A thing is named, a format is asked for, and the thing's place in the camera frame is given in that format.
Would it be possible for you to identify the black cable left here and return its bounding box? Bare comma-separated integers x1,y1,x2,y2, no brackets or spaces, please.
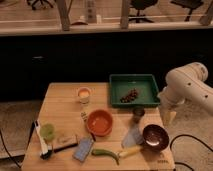
0,121,36,169

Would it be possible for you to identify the green chili pepper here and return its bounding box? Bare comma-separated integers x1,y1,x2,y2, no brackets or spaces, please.
91,149,119,165

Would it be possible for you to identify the green cup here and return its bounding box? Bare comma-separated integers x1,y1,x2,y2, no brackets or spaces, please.
40,124,55,142

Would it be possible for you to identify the black cable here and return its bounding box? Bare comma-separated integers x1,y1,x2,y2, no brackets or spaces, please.
169,133,213,171
0,121,36,169

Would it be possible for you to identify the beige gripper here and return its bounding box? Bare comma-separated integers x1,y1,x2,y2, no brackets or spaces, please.
161,101,176,126

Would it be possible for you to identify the white handled brush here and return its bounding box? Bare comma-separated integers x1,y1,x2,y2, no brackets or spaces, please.
34,121,48,159

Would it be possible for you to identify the black cable right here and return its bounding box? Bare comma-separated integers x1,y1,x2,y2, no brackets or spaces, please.
169,133,213,171

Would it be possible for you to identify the orange bowl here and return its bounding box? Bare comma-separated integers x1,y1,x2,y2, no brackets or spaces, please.
86,109,113,137

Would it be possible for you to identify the black handled tool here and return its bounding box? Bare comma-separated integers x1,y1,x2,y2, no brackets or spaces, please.
40,142,80,160

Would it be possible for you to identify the dark grape bunch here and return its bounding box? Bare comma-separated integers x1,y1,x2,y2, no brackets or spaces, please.
120,89,138,103

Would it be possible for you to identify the small metal cup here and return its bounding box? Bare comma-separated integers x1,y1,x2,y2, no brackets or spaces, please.
133,108,145,123

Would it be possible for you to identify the green plastic tray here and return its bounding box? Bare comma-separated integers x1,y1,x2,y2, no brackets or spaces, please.
109,74,160,108

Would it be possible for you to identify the orange cup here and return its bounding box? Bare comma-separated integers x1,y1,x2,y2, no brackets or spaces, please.
77,87,91,104

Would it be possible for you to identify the dark brown bowl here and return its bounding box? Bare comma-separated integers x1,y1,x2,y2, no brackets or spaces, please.
142,124,169,152

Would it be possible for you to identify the blue sponge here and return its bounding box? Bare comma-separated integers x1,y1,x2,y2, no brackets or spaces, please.
73,137,94,162

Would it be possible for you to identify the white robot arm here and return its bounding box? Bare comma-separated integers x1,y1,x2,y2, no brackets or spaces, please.
158,62,213,126

